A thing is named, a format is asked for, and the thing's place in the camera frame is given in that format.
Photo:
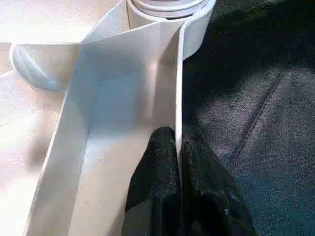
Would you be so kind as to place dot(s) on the white plastic table leg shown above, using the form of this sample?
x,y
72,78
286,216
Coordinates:
x,y
169,8

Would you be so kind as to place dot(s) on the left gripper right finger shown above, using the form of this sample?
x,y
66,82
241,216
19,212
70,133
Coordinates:
x,y
209,196

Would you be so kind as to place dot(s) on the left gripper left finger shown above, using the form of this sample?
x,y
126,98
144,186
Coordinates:
x,y
157,184

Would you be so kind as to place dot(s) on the white table frame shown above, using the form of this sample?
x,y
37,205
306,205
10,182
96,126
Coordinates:
x,y
110,98

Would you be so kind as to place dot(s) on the black work mat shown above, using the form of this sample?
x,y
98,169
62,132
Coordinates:
x,y
258,98

